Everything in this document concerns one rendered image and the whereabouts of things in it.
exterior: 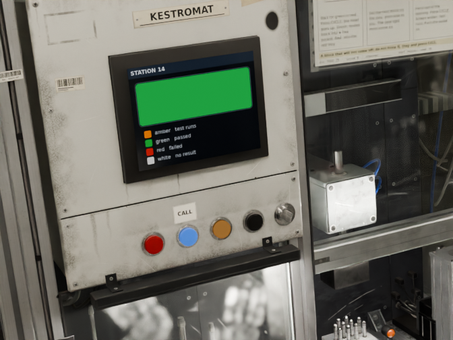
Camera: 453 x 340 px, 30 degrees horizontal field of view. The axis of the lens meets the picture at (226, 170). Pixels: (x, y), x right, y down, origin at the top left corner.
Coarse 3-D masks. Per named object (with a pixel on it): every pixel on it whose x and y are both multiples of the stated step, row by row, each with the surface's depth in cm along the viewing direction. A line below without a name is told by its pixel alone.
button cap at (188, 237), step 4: (188, 228) 138; (184, 232) 138; (188, 232) 138; (192, 232) 138; (196, 232) 139; (180, 236) 138; (184, 236) 138; (188, 236) 138; (192, 236) 139; (196, 236) 139; (180, 240) 138; (184, 240) 138; (188, 240) 138; (192, 240) 139; (196, 240) 139; (184, 244) 138; (188, 244) 139; (192, 244) 139
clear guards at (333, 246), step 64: (320, 0) 141; (384, 0) 146; (448, 0) 152; (320, 64) 144; (384, 64) 149; (448, 64) 154; (320, 128) 146; (384, 128) 152; (448, 128) 158; (320, 192) 149; (384, 192) 155; (448, 192) 161; (320, 256) 152; (64, 320) 135; (128, 320) 139; (192, 320) 144; (256, 320) 149
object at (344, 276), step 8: (360, 264) 178; (368, 264) 179; (328, 272) 178; (336, 272) 176; (344, 272) 177; (352, 272) 178; (360, 272) 179; (368, 272) 179; (320, 280) 182; (328, 280) 179; (336, 280) 176; (344, 280) 177; (352, 280) 178; (360, 280) 179; (368, 280) 180; (336, 288) 177
